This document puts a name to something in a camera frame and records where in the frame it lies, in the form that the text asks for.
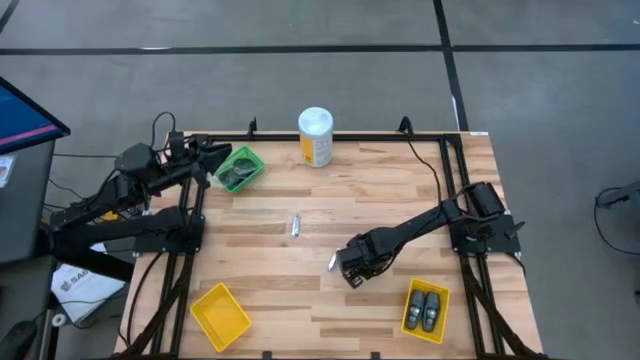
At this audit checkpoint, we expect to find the black diagonal bar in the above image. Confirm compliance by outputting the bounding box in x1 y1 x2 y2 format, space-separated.
54 249 136 282

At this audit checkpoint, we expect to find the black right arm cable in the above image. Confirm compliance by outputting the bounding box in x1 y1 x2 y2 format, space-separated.
404 130 444 204

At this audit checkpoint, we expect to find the black floor cable loop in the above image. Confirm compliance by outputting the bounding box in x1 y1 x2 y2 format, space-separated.
593 185 640 257

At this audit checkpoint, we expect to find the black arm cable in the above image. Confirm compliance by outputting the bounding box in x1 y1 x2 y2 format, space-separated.
150 111 178 149
404 130 444 204

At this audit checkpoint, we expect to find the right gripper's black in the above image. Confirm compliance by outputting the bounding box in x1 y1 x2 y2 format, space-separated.
335 233 397 291

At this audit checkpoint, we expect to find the yellow plastic bin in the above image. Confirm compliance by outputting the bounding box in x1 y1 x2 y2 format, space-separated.
189 282 253 353
400 277 452 345

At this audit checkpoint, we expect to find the white canister with yellow label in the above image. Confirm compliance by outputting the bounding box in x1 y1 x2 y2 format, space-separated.
297 106 335 169

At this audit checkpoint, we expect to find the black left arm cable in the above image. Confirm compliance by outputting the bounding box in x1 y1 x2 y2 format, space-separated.
150 111 178 149

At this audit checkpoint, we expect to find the monitor with blue screen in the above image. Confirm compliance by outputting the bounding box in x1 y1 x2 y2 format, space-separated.
0 75 72 156

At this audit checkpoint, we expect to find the white printed booklet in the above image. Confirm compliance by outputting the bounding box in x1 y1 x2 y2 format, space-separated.
50 263 126 324

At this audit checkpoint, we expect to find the small white card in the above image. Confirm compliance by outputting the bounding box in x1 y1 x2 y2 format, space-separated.
0 154 16 189

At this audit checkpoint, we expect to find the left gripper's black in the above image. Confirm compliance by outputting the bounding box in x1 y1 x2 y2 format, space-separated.
164 130 234 189

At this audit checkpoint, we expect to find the gray deodorant stick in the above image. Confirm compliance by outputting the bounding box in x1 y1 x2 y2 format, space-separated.
422 291 442 333
405 289 427 331

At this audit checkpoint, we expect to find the black cabinet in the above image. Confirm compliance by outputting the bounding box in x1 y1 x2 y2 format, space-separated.
0 139 57 264

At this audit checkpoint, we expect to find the green plastic bin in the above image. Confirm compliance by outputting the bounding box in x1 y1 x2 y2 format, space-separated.
212 144 266 195

